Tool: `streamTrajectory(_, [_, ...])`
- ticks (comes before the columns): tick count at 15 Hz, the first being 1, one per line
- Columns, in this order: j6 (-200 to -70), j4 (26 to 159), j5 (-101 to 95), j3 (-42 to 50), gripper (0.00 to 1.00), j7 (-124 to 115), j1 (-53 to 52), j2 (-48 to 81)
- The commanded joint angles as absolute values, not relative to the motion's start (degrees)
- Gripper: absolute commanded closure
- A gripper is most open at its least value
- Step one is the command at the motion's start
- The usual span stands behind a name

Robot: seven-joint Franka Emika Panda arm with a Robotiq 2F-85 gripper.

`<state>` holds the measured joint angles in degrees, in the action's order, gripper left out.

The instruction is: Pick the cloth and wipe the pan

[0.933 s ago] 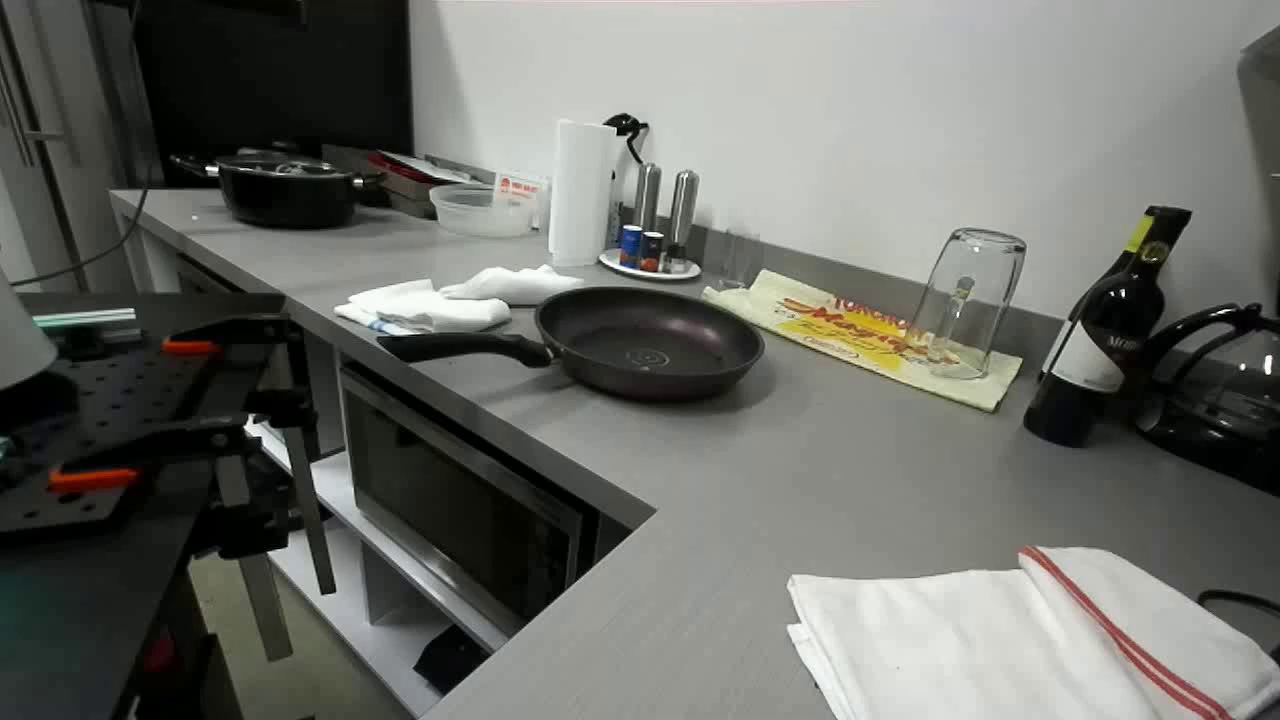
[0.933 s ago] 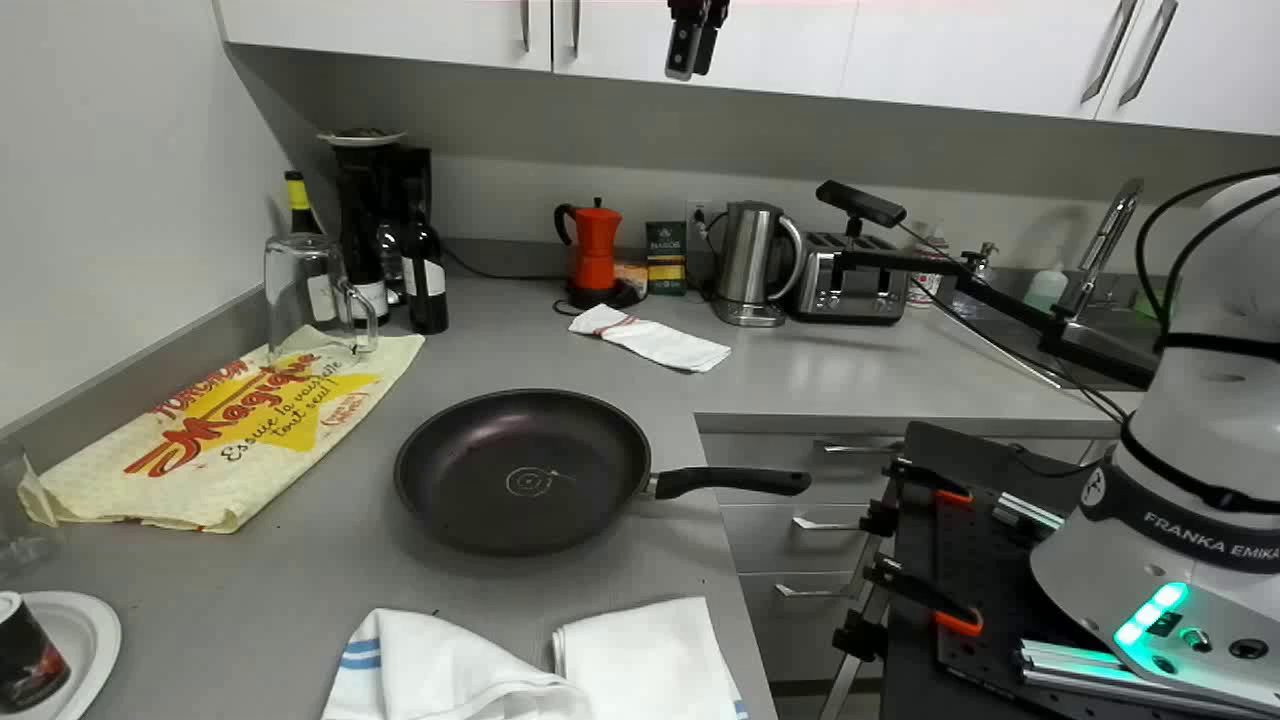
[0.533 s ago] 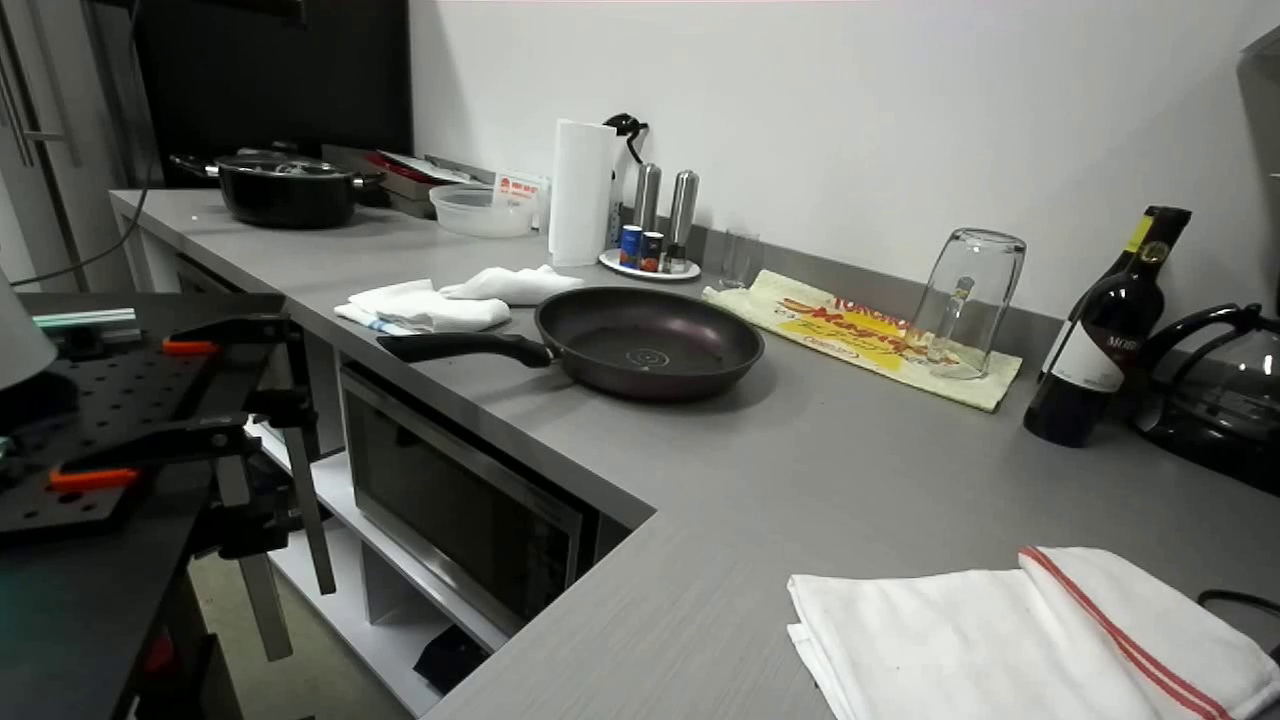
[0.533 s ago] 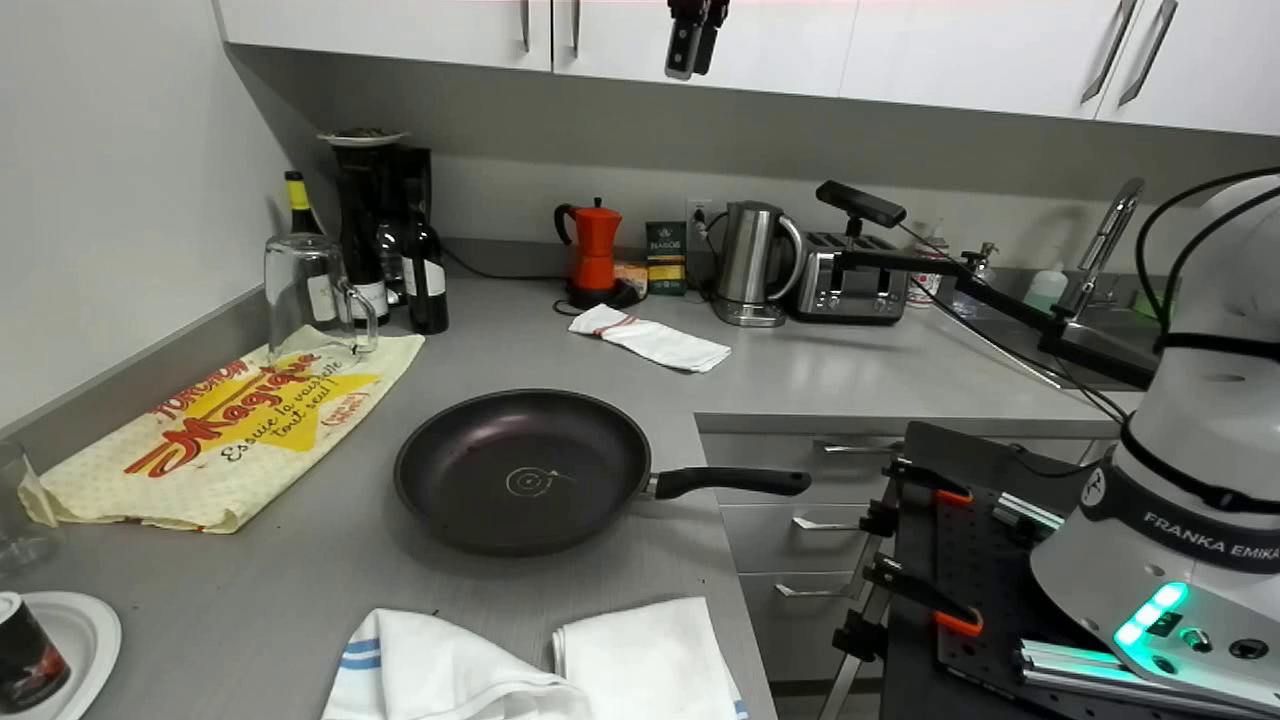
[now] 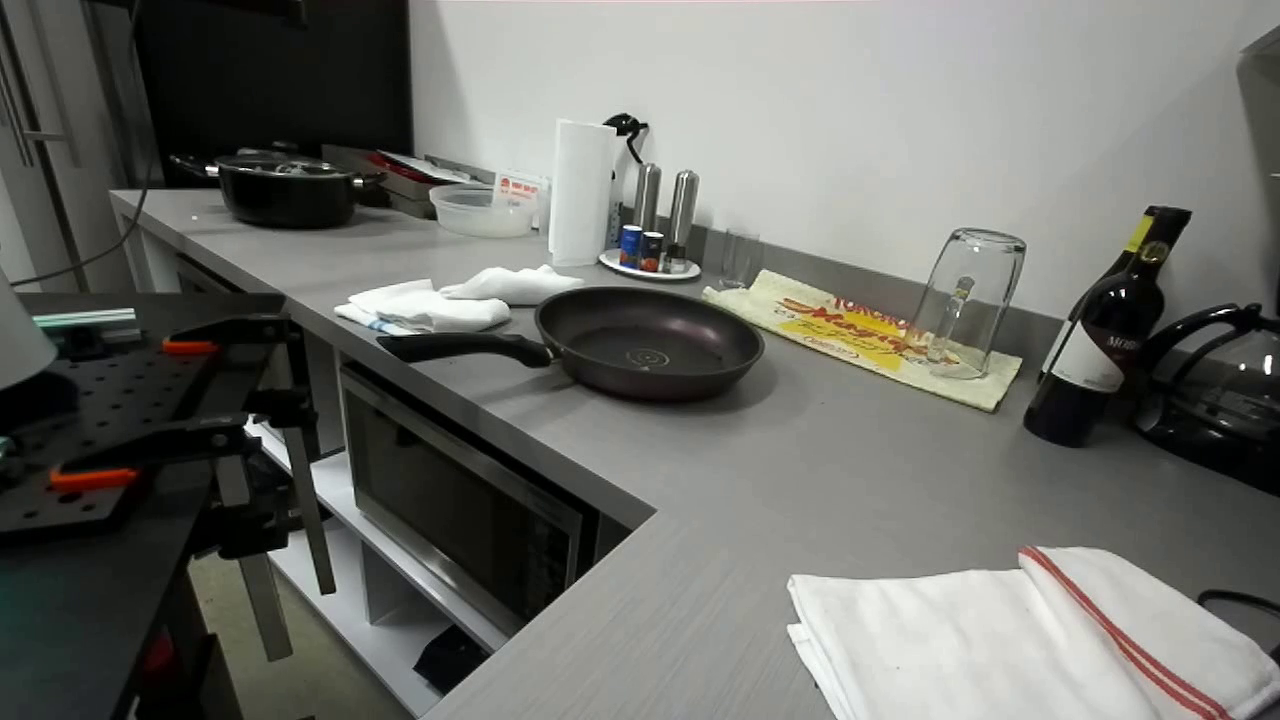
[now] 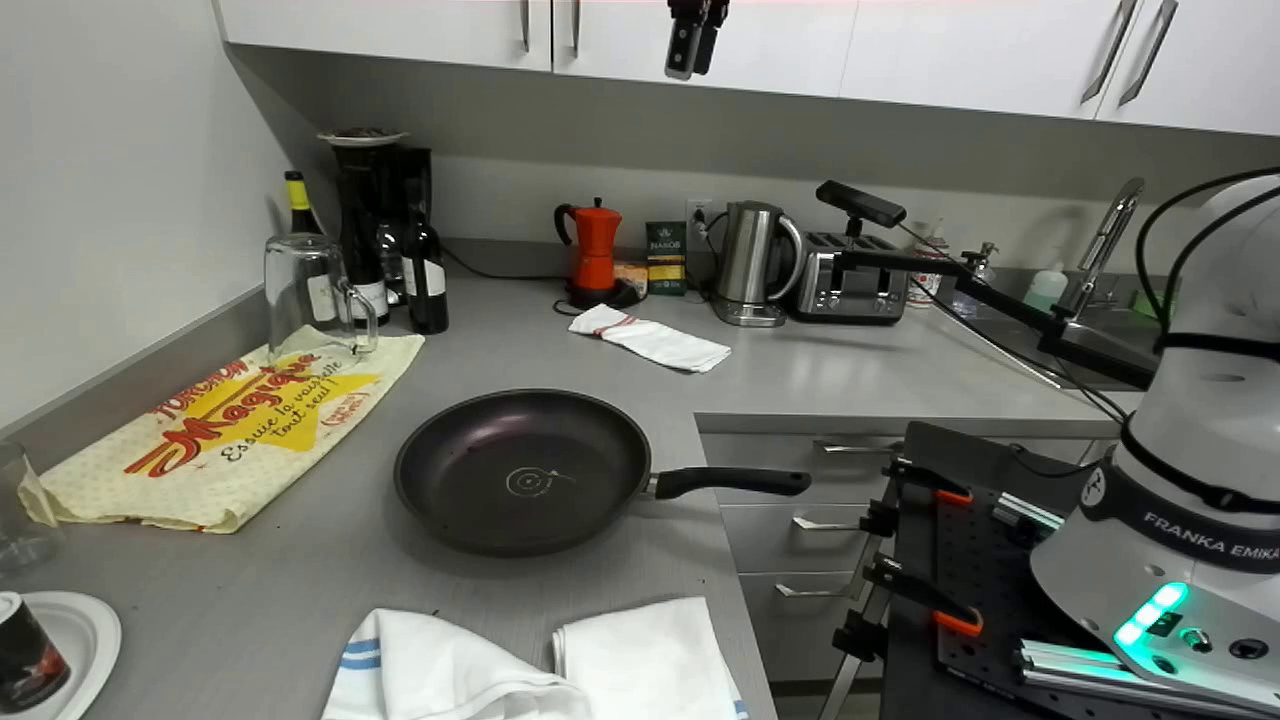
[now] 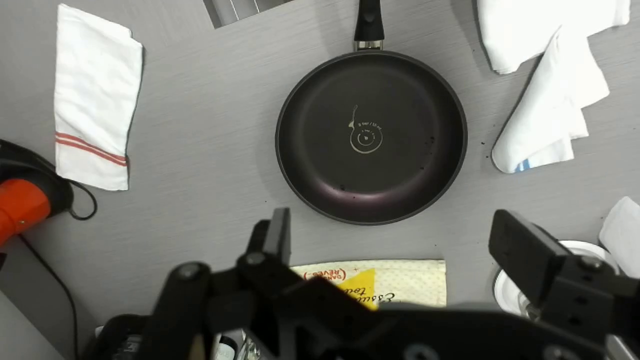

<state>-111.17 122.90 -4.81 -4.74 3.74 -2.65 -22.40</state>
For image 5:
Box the white wiping cloth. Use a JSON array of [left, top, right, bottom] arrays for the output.
[[436, 260, 592, 309]]

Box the black non-stick frying pan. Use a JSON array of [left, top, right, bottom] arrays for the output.
[[377, 283, 766, 408]]

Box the folded white cloth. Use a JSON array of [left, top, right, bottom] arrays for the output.
[[333, 274, 514, 339]]

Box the small white plate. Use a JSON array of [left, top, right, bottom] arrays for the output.
[[592, 242, 708, 288]]

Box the small clear glass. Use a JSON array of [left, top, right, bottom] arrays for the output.
[[711, 228, 766, 293]]

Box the steel shaker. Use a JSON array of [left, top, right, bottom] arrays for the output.
[[663, 164, 704, 254], [629, 159, 663, 230]]

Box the white paper towel roll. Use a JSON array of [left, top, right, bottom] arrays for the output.
[[544, 115, 619, 274]]

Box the white box with red logo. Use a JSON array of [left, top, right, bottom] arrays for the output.
[[486, 166, 554, 228]]

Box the yellow bag with red print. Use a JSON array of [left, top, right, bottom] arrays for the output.
[[698, 262, 1027, 416]]

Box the clear plastic container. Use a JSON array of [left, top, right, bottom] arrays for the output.
[[425, 179, 538, 242]]

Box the built-in steel microwave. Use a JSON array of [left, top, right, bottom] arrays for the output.
[[337, 361, 607, 641]]

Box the stack of flat trays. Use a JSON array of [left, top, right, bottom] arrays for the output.
[[357, 143, 498, 220]]

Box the upturned clear drinking glass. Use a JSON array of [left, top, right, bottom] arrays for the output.
[[910, 222, 1033, 384]]

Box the black pot with lid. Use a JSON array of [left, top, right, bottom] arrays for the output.
[[201, 143, 364, 230]]

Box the white paper on counter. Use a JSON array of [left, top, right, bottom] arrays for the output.
[[784, 541, 1280, 720]]

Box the dark wine bottle yellow neck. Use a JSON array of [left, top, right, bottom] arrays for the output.
[[1021, 200, 1197, 453]]

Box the large black panel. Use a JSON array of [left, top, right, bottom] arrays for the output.
[[131, 0, 416, 159]]

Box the black coffee maker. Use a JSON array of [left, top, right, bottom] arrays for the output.
[[1126, 20, 1280, 501]]

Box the black wall plug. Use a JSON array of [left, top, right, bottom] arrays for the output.
[[603, 106, 652, 176]]

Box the black clamp with orange handle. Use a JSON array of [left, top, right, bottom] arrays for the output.
[[50, 310, 230, 369], [0, 410, 337, 663]]

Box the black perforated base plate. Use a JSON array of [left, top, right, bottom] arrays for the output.
[[0, 335, 293, 541]]

